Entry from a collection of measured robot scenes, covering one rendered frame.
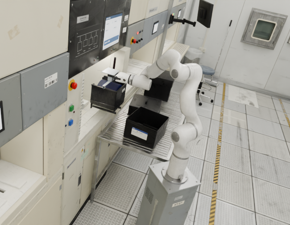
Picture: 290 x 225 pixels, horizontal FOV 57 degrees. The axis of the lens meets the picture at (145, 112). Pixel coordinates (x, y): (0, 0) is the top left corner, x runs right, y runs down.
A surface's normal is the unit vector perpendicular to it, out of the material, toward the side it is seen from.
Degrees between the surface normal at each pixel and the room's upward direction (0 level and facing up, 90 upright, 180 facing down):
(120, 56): 90
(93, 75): 90
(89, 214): 0
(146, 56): 90
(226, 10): 90
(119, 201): 0
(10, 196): 0
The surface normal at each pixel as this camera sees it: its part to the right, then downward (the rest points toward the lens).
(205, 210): 0.18, -0.86
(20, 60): 0.94, 0.30
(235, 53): -0.29, 0.42
